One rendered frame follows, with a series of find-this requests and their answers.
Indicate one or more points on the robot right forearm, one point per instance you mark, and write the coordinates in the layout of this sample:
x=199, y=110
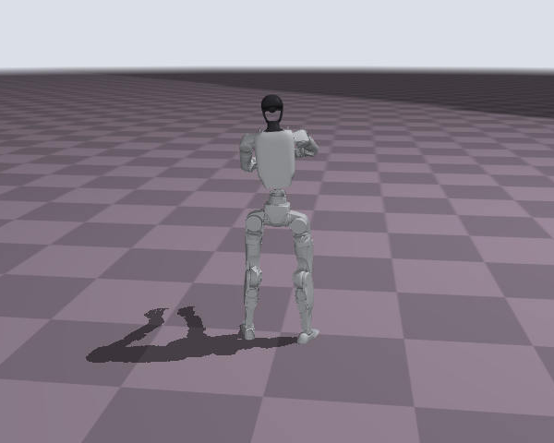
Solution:
x=299, y=152

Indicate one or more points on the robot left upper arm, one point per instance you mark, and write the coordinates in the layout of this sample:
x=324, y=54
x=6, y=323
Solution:
x=246, y=148

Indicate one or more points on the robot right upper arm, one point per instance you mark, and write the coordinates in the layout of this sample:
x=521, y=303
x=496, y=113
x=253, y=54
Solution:
x=303, y=140

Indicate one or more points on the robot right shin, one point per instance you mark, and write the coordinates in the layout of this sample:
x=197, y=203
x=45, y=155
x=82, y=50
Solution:
x=305, y=298

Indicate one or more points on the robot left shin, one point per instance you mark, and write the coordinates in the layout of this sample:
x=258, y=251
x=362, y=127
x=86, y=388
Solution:
x=251, y=294

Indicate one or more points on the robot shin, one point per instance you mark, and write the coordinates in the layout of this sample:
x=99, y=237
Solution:
x=305, y=298
x=251, y=294

